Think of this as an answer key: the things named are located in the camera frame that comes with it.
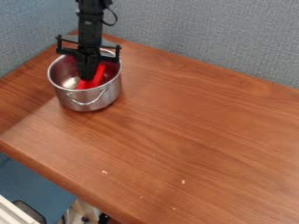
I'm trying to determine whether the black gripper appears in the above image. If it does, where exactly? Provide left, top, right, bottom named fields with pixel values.
left=56, top=14, right=121, bottom=81

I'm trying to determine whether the red star-shaped block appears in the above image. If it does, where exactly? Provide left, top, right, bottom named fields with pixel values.
left=76, top=64, right=106, bottom=90

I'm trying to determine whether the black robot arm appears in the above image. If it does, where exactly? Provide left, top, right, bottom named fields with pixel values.
left=56, top=0, right=121, bottom=81

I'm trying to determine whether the metal pot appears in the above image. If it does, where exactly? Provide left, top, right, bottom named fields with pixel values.
left=46, top=55, right=121, bottom=112

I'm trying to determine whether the white striped object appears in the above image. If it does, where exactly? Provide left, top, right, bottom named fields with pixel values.
left=0, top=195, right=46, bottom=224

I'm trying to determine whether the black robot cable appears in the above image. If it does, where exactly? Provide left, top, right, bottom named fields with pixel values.
left=101, top=6, right=118, bottom=27

